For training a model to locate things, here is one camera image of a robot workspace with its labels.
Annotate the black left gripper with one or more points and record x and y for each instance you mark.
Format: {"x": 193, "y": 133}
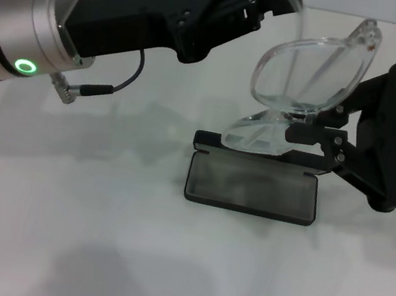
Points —
{"x": 137, "y": 14}

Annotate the clear white glasses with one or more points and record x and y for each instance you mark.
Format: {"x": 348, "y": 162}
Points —
{"x": 252, "y": 142}

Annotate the black glasses case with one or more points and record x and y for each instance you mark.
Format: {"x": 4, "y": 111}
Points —
{"x": 249, "y": 203}

